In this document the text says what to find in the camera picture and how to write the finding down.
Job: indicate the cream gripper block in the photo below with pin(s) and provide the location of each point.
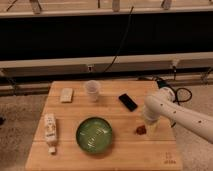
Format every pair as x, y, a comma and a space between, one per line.
151, 127

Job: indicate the red pepper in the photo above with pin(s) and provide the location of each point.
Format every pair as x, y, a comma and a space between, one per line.
141, 130

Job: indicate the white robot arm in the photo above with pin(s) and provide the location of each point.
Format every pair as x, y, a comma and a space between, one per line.
161, 103

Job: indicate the black phone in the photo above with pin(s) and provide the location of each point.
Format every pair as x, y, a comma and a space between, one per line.
128, 102

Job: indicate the green bowl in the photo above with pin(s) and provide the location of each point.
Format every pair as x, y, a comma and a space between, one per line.
94, 135

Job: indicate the clear plastic cup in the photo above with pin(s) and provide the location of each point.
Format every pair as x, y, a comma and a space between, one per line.
92, 89

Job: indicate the white lying bottle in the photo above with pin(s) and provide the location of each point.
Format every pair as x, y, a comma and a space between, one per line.
50, 127

